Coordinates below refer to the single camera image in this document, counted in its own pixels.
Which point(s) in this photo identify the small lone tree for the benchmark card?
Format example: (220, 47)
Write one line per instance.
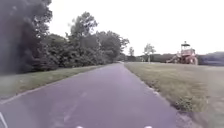
(148, 50)
(131, 51)

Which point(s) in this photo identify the grey asphalt path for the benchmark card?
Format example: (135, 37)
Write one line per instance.
(106, 96)

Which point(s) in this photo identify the wood of dense trees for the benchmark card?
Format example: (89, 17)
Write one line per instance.
(50, 46)

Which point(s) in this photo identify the wide grass field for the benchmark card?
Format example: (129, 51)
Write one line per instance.
(180, 78)

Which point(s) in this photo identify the red playground tower with slide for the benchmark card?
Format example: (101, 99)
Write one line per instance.
(186, 55)

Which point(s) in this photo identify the narrow grass verge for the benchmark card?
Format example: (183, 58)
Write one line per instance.
(30, 80)

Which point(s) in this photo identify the distant hedge line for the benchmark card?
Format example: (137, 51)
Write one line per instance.
(210, 58)

